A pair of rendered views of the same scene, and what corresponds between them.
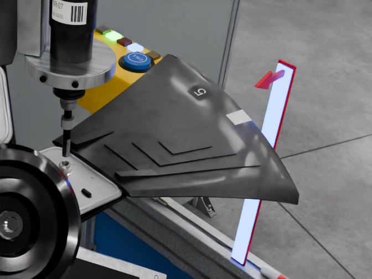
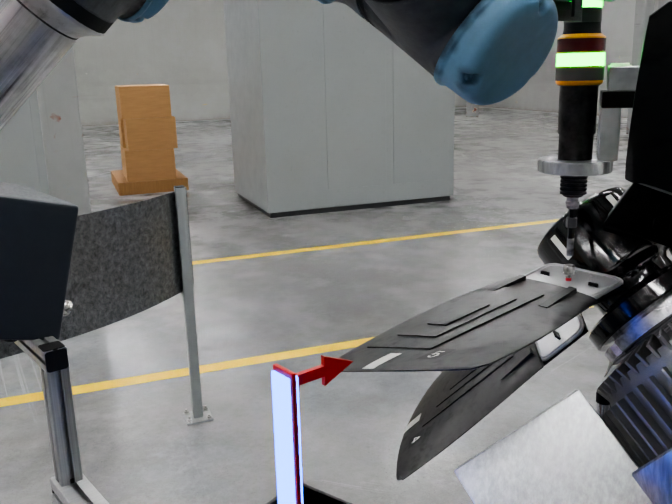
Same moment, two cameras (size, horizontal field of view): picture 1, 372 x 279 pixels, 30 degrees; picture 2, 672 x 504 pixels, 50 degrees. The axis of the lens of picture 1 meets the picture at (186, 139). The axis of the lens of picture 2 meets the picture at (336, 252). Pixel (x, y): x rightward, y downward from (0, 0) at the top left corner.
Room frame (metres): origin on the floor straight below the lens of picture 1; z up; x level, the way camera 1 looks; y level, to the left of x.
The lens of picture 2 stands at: (1.21, 0.07, 1.40)
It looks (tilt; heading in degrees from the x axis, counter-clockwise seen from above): 14 degrees down; 196
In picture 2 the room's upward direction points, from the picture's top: 2 degrees counter-clockwise
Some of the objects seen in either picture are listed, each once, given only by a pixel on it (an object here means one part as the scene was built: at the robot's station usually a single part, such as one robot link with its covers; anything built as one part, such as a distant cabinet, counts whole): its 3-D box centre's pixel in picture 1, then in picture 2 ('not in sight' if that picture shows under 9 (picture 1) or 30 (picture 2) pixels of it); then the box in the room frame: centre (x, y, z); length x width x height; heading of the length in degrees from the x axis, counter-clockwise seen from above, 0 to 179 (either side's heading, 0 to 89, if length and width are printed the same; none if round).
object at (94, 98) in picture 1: (113, 81); not in sight; (0.94, 0.13, 1.02); 0.16 x 0.10 x 0.11; 54
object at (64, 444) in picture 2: not in sight; (60, 414); (0.45, -0.54, 0.96); 0.03 x 0.03 x 0.20; 54
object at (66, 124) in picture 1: (67, 129); (571, 230); (0.47, 0.10, 1.24); 0.01 x 0.01 x 0.05
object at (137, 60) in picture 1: (137, 61); not in sight; (0.91, 0.09, 1.08); 0.04 x 0.04 x 0.02
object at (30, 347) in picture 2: not in sight; (29, 336); (0.39, -0.63, 1.04); 0.24 x 0.03 x 0.03; 54
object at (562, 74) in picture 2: not in sight; (579, 73); (0.47, 0.10, 1.39); 0.04 x 0.04 x 0.01
